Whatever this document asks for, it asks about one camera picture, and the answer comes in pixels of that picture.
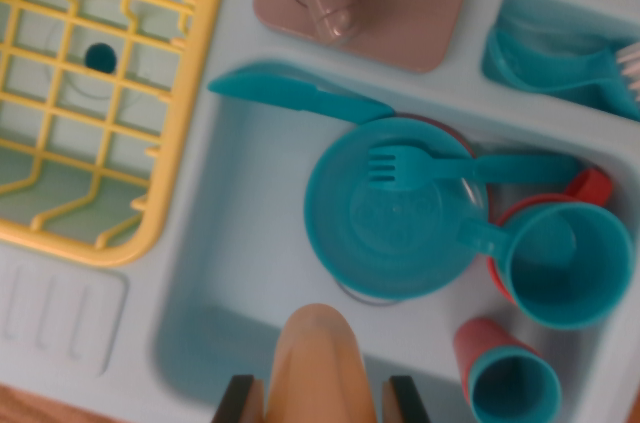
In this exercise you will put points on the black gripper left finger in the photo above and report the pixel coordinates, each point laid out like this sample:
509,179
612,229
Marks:
242,403

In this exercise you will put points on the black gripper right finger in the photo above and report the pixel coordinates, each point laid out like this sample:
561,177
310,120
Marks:
404,403

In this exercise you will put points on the cream detergent bottle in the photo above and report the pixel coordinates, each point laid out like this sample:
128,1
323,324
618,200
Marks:
320,373

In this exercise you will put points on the light blue toy sink unit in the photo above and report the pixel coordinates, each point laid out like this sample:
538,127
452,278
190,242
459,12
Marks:
240,243

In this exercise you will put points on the pink plastic tumbler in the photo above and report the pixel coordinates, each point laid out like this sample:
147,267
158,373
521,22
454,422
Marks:
480,338

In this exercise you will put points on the teal plastic bowl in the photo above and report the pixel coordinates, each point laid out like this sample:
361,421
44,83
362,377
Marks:
360,243

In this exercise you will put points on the teal plastic fork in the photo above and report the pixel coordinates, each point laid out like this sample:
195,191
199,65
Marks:
500,168

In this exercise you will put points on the red plastic bowl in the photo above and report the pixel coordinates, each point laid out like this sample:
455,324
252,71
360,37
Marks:
450,130

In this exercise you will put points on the yellow plastic dish rack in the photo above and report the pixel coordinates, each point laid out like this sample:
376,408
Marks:
190,118

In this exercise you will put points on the teal plastic knife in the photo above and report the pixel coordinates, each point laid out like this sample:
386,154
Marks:
280,93

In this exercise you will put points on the teal dish brush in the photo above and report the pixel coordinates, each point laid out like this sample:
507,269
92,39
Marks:
550,73

